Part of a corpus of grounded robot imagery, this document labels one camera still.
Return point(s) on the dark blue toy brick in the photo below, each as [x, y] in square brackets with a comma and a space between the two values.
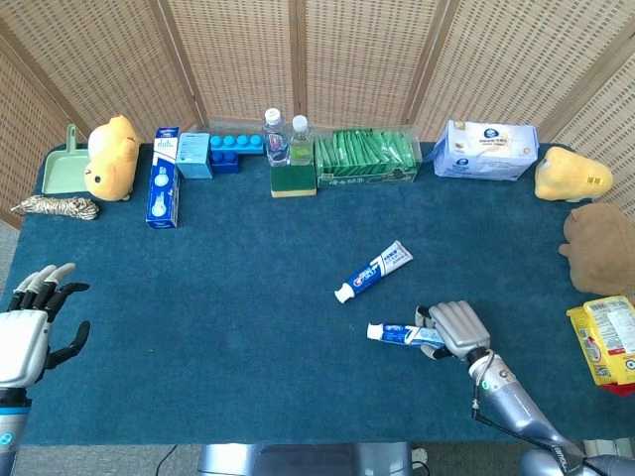
[225, 162]

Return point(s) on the woven wicker folding screen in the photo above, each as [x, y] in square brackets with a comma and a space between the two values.
[347, 59]

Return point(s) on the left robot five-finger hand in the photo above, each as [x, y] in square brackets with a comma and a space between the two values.
[22, 342]

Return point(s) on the white blue tissue pack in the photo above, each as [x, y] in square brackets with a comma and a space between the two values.
[481, 151]

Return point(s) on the clear bottle pink label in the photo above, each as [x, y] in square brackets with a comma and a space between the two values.
[276, 141]

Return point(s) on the light blue long toy brick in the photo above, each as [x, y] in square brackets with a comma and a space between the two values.
[235, 145]

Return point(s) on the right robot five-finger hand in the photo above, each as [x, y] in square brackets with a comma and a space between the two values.
[459, 327]

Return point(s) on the green tea bag box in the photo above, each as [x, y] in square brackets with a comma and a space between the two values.
[367, 154]

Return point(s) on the brown plush toy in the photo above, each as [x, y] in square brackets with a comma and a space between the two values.
[600, 248]

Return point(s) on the yellow plush with tag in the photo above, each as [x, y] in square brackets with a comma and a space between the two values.
[570, 176]

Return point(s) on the teal table cloth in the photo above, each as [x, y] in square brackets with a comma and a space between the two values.
[223, 297]

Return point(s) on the yellow chick plush toy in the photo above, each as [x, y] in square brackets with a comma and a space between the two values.
[111, 163]

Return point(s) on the pale blue small carton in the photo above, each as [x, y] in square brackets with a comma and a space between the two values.
[193, 154]

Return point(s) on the yellow snack bag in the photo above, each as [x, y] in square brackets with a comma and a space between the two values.
[610, 337]

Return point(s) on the toothpaste tube large logo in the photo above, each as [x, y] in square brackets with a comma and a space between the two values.
[372, 273]

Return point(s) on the pale green dustpan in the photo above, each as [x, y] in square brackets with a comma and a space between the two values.
[62, 173]

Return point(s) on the green yellow sponge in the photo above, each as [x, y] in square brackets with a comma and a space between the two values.
[292, 178]

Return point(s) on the green drink bottle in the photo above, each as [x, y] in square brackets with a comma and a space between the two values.
[300, 146]

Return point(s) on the white floor plug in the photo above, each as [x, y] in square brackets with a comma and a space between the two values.
[420, 456]

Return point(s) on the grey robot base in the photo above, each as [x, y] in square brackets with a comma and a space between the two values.
[297, 461]

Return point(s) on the blue toothpaste carton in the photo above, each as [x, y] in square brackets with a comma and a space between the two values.
[163, 188]

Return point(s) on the toothpaste tube pale blue print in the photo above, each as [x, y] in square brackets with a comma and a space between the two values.
[397, 333]

